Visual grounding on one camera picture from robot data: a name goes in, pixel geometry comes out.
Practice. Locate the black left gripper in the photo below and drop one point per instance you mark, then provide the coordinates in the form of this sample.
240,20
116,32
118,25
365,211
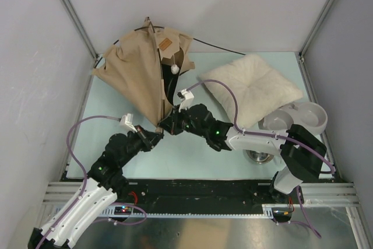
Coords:
149,139

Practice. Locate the white pompom toy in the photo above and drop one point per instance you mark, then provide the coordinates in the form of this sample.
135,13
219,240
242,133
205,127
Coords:
175,69

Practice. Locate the aluminium frame post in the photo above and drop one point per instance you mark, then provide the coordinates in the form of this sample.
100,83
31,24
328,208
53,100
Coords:
77,23
325,11

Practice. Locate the tan fabric pet tent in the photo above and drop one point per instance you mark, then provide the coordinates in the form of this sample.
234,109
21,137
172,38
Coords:
130,67

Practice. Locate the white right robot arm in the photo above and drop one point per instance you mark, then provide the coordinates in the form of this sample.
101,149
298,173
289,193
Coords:
303,154

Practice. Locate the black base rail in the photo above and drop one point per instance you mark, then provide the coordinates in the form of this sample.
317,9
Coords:
202,197

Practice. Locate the aluminium frame post left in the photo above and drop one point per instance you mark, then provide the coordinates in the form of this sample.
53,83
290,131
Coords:
77,23

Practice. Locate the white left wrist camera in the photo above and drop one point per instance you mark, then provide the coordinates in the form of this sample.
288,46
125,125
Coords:
127,122

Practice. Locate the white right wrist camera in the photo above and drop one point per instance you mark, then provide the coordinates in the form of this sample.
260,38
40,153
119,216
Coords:
186,97

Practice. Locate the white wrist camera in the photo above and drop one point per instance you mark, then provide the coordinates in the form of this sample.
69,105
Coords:
127,122
186,97

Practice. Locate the stainless steel bowl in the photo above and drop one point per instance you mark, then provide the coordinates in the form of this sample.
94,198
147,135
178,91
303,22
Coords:
258,157

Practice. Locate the aluminium frame post right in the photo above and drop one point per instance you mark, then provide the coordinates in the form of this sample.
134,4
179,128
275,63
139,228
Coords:
325,11

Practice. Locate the grey double pet bowl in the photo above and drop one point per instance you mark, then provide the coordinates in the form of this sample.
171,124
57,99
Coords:
308,114

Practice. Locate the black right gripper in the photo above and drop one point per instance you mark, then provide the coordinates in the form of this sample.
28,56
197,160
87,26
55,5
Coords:
172,123

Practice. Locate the cream fluffy cushion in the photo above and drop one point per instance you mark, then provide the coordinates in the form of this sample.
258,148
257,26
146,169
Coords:
253,89

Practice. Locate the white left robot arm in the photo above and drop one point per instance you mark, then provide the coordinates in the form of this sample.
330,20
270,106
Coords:
104,184

